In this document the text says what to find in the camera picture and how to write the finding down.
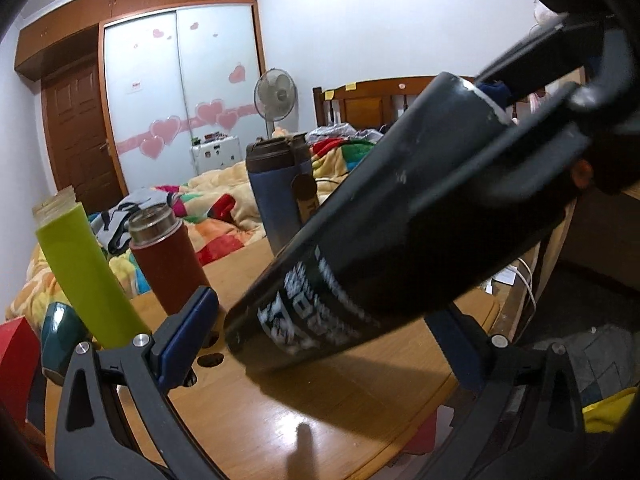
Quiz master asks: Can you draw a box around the green bottle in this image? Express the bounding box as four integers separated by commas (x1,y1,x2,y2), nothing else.
36,203,150,349

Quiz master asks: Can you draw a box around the white sliding wardrobe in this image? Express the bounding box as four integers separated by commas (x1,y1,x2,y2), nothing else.
103,3,266,191

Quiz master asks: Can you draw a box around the colourful patchwork quilt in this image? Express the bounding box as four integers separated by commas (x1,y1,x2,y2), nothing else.
6,124,383,332

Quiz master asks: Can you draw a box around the wooden bed headboard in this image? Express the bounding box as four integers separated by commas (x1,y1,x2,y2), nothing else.
312,76,434,130

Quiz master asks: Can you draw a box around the blue brown travel mug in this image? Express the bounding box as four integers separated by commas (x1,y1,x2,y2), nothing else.
245,133,312,255

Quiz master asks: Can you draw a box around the black tumbler cup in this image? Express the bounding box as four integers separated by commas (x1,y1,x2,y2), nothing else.
224,73,566,372

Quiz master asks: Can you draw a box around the brown wooden door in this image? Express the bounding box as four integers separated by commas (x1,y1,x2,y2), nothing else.
42,58,122,214

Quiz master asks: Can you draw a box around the grey black garment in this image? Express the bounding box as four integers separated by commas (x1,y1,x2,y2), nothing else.
90,188,176,256

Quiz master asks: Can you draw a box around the small white cabinet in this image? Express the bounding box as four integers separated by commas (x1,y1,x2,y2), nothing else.
191,136,243,174

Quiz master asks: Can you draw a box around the dark green faceted cup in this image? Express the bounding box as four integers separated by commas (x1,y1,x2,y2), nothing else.
40,301,92,386

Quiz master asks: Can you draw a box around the standing electric fan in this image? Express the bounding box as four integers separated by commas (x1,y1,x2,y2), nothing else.
254,68,297,138

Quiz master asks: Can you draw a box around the red gift box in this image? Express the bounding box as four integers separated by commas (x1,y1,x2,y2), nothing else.
0,316,40,429

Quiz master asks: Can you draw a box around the red thermos bottle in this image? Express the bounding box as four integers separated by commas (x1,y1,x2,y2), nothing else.
127,204,209,315

